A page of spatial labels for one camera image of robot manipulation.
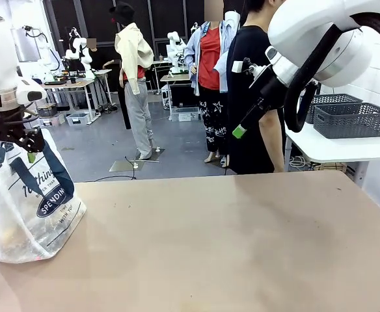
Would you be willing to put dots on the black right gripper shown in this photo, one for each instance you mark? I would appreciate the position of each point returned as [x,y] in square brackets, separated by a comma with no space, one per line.
[271,92]

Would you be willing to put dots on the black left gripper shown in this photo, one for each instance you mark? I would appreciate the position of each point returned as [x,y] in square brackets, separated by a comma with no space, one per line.
[1,125]

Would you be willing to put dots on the translucent white shopping bag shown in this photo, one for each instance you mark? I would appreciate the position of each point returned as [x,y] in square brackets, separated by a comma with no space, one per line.
[30,208]

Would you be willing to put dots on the dark grey plastic basket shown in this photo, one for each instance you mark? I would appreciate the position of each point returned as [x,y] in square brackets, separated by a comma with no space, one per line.
[352,122]
[330,99]

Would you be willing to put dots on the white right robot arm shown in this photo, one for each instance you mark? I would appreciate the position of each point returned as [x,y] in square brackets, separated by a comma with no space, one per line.
[323,32]

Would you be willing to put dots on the person's right forearm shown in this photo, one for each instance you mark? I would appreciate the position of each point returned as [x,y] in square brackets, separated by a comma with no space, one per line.
[273,149]

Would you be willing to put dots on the small white background robot arm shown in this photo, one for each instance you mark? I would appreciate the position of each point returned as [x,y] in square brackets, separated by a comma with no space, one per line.
[175,48]

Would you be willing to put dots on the person in black t-shirt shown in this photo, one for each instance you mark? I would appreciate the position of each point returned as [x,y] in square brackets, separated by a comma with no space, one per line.
[245,97]

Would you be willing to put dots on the clear plastic storage box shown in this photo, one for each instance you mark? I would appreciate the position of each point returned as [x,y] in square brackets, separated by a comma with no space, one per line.
[185,113]

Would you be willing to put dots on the white background storage bin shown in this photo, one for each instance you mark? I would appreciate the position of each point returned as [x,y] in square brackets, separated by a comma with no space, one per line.
[77,118]

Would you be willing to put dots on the wooden background table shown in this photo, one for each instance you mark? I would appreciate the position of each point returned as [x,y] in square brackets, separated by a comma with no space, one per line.
[175,78]

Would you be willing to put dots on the background workbench with robots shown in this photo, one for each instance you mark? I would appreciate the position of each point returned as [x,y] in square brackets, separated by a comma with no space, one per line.
[76,81]

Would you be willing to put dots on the white side table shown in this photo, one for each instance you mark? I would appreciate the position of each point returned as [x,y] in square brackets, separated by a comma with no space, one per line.
[339,149]

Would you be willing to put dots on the metal mannequin floor plate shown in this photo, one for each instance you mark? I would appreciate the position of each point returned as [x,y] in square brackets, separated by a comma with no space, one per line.
[121,166]

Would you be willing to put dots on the mannequin in cream jacket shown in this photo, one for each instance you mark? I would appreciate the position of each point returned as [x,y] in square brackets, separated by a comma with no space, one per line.
[134,65]

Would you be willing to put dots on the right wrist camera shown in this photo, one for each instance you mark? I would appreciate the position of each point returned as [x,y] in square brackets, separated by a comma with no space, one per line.
[242,66]

